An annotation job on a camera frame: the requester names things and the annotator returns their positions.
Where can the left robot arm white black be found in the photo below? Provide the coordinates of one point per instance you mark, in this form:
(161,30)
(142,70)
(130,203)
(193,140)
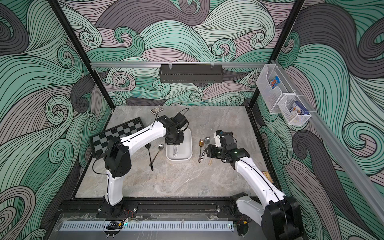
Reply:
(117,157)

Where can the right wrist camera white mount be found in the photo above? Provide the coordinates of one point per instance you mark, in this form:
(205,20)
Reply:
(217,137)

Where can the black spoon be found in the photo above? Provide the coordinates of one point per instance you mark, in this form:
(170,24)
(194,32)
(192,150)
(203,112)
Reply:
(148,147)

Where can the small card box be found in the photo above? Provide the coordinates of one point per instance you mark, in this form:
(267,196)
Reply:
(156,110)

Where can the spoon cow pattern handle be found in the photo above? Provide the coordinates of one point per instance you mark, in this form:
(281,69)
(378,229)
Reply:
(205,145)

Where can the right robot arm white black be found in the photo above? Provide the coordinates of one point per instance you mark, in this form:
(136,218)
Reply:
(278,215)

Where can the clear wall bin lower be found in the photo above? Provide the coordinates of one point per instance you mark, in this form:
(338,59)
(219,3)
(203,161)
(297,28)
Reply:
(292,119)

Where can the clear wall bin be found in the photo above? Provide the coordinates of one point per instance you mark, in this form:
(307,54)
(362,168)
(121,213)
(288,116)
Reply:
(270,96)
(292,119)

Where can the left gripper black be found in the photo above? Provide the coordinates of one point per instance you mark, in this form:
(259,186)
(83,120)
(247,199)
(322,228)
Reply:
(168,142)

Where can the black wall shelf tray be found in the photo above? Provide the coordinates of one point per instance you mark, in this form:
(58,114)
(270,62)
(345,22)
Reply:
(198,74)

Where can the steel spoon white printed handle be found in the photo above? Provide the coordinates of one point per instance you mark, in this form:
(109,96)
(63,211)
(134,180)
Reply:
(175,152)

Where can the red yellow box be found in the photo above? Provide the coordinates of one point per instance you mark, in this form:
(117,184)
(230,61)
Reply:
(268,176)

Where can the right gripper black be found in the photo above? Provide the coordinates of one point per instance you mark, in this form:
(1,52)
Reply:
(213,151)

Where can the blue card box in bin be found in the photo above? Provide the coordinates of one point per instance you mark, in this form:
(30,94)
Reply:
(299,108)

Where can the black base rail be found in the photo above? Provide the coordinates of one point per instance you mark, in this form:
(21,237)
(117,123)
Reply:
(221,207)

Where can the black grey chessboard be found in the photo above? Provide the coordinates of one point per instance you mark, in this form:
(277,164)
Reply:
(99,142)

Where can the white slotted cable duct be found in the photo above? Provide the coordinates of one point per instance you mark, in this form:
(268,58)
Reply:
(211,226)

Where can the red blue item in bin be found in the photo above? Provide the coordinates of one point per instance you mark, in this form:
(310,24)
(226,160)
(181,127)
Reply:
(274,82)

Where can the iridescent gold ornate spoon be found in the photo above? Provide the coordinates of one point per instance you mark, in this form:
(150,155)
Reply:
(201,144)

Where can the clear wall bin upper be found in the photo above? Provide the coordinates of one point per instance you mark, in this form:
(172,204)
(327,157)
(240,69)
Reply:
(270,96)

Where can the aluminium rail back wall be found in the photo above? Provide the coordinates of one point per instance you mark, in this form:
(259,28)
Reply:
(136,64)

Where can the white storage box tray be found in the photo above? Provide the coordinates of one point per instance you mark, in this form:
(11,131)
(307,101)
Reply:
(185,149)

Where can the steel spoon plain handle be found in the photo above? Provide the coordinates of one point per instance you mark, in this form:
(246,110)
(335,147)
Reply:
(160,148)

